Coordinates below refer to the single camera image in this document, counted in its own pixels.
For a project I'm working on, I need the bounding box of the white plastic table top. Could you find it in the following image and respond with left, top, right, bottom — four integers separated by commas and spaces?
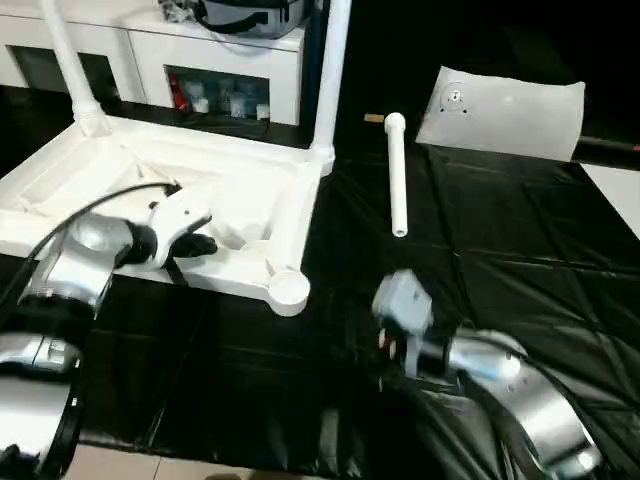
0, 108, 337, 319

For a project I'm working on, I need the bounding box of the flat white board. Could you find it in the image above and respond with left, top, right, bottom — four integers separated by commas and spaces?
580, 162, 640, 239

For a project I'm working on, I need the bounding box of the black work mat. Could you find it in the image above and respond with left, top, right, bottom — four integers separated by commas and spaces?
0, 85, 640, 480

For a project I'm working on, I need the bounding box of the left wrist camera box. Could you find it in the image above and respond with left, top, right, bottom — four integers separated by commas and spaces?
143, 188, 217, 271

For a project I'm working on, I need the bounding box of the white cabinet with glass doors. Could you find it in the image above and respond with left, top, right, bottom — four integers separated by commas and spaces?
0, 0, 307, 127

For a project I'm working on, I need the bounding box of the white plastic bag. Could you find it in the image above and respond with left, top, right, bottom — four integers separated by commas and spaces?
414, 66, 588, 164

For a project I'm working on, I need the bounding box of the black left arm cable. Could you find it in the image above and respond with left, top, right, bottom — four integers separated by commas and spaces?
0, 182, 183, 306

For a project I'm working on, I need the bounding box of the white plastic table leg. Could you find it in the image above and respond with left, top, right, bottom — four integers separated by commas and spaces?
383, 112, 410, 239
38, 0, 114, 138
309, 0, 354, 171

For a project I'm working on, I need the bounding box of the dark round object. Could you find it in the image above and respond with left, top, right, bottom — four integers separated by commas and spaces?
193, 0, 307, 41

